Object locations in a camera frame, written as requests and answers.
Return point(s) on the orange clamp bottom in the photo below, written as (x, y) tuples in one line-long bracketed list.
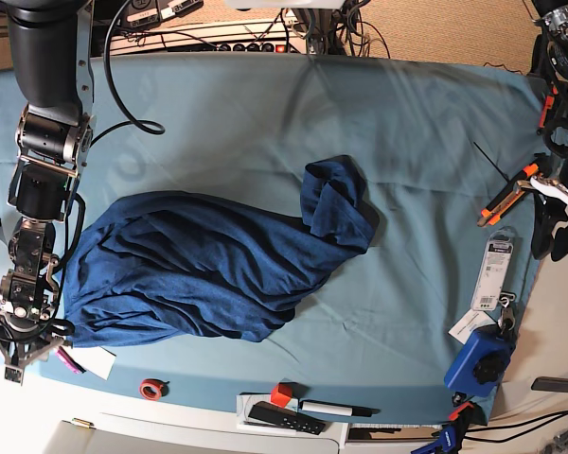
[(464, 410)]

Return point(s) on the orange black clamp top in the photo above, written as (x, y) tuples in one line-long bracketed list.
[(548, 106)]

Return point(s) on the black remote control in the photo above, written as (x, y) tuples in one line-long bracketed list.
[(271, 414)]

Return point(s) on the blue spring clamp bottom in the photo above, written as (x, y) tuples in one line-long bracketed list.
[(448, 441)]

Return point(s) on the blue box with knob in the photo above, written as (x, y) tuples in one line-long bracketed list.
[(481, 362)]

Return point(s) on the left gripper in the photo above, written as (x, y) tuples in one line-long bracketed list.
[(550, 202)]

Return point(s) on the pink marker pen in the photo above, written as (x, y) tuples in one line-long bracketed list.
[(69, 362)]

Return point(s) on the black zip tie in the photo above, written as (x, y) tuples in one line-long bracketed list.
[(499, 171)]

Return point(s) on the orange black utility knife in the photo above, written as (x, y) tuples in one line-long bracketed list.
[(509, 195)]

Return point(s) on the white paper card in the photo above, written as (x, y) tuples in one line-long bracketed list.
[(96, 360)]

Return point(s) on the dark blue t-shirt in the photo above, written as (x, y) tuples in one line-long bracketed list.
[(163, 264)]

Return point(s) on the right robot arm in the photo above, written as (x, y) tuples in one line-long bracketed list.
[(50, 44)]

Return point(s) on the white marker pen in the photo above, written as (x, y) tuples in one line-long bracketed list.
[(335, 409)]

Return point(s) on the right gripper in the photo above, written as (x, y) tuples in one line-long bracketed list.
[(24, 349)]

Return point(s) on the power strip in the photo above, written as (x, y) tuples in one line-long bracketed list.
[(271, 36)]

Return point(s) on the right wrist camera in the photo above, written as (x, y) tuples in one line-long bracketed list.
[(14, 374)]

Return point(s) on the red cube block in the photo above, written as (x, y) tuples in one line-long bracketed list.
[(281, 395)]

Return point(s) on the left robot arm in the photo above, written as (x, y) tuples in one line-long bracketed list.
[(550, 62)]

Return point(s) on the packaged tool blister pack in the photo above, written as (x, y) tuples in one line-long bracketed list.
[(492, 273)]

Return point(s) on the white label card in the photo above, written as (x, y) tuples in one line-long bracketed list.
[(471, 321)]

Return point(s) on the red tape roll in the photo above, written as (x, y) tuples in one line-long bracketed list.
[(153, 389)]

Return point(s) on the light blue table cloth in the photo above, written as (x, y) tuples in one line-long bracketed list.
[(243, 127)]

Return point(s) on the black phone device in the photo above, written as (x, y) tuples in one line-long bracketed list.
[(550, 384)]

